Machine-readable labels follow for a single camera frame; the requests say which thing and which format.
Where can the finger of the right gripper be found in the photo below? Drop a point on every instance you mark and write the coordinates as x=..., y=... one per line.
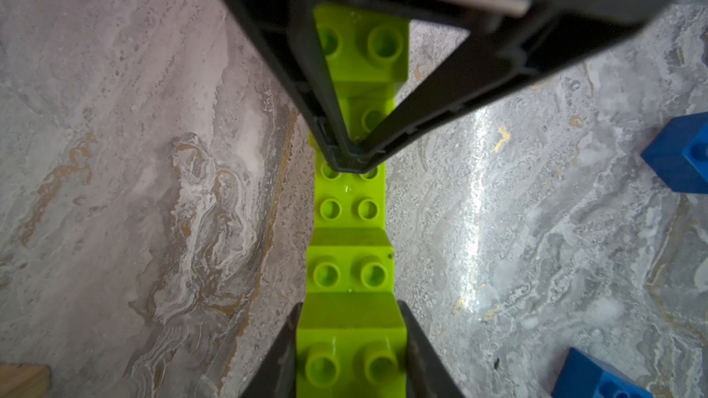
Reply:
x=463, y=55

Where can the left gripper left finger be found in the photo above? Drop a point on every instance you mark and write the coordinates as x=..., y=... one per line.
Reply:
x=277, y=374

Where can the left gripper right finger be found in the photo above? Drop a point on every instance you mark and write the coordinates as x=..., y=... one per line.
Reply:
x=427, y=376

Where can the green lego pair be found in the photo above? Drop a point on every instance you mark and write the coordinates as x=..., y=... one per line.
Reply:
x=351, y=338

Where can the green small lego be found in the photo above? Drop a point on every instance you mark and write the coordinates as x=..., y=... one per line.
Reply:
x=363, y=46
x=365, y=105

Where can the green long lego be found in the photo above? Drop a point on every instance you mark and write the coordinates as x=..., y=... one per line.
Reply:
x=348, y=203

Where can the blue small lego front-left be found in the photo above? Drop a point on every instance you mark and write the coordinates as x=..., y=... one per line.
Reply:
x=584, y=376

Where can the blue small lego middle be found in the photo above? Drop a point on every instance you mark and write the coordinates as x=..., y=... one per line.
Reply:
x=678, y=154

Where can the wooden two-tier shelf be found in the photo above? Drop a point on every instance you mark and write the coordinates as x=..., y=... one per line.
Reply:
x=25, y=381

